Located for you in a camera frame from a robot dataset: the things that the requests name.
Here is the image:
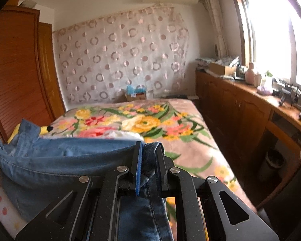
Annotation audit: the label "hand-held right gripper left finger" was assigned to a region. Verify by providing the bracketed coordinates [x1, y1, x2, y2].
[15, 141, 144, 241]

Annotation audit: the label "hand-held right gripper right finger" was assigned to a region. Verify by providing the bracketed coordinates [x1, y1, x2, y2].
[154, 150, 279, 241]

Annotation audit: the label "blue denim pants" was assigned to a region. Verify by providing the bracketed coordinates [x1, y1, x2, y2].
[0, 119, 175, 241]

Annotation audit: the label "white cloth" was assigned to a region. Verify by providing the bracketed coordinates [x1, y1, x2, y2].
[108, 129, 144, 141]

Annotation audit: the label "floral blanket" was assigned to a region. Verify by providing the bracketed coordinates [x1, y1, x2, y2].
[40, 98, 256, 231]

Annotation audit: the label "small cardboard box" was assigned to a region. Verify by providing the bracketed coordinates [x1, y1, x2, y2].
[125, 93, 147, 101]

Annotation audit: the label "light blue package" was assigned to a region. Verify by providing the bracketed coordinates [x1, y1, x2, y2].
[126, 85, 147, 96]

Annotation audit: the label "wooden cabinet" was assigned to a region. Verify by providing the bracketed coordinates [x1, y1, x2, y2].
[195, 69, 301, 206]

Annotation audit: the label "dark trash bin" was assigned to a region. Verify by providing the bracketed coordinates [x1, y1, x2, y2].
[258, 149, 284, 181]

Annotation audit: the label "circle-patterned curtain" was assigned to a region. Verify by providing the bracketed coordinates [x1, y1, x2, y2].
[52, 4, 191, 103]

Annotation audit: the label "pile of folded fabric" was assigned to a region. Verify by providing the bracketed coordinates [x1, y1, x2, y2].
[196, 58, 216, 71]

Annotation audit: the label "open cardboard box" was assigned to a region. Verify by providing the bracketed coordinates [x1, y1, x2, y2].
[208, 62, 237, 75]

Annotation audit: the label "pink bottle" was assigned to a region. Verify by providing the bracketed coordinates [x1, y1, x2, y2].
[244, 63, 256, 84]

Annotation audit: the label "white printed bedsheet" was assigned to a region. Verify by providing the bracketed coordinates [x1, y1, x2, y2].
[0, 176, 28, 239]

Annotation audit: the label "small potted plant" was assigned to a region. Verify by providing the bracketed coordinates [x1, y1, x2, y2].
[264, 71, 274, 88]

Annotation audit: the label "wooden headboard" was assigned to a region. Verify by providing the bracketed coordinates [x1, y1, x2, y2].
[0, 5, 66, 174]

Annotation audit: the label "patterned window drape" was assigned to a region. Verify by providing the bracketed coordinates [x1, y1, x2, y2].
[203, 0, 229, 58]

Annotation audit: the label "window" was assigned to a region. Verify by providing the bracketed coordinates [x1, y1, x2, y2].
[238, 0, 301, 91]

